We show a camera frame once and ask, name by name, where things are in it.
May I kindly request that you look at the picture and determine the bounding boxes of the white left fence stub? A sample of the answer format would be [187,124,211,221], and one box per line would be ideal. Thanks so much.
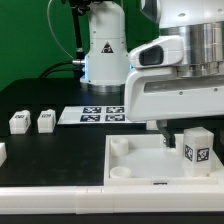
[0,143,7,167]

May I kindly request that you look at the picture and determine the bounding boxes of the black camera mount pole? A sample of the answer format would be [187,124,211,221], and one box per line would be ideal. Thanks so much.
[61,0,91,59]

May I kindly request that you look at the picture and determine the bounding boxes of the grey cable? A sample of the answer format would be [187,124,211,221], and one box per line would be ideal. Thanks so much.
[46,0,75,60]

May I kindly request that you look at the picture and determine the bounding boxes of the black cable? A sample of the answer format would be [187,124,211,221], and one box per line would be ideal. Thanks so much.
[39,61,84,80]

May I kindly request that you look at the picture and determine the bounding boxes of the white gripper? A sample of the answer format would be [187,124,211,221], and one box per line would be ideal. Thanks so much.
[124,35,224,148]

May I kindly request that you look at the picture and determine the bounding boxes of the white square tabletop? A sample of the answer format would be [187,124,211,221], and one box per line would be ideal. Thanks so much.
[104,134,224,186]

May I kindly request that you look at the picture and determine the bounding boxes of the white sheet with markers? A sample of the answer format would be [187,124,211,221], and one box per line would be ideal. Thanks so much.
[57,105,148,126]

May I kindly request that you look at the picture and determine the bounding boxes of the white front fence wall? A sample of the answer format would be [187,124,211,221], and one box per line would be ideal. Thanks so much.
[0,184,224,214]

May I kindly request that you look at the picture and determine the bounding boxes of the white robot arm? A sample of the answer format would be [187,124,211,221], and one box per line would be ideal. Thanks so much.
[81,0,224,128]

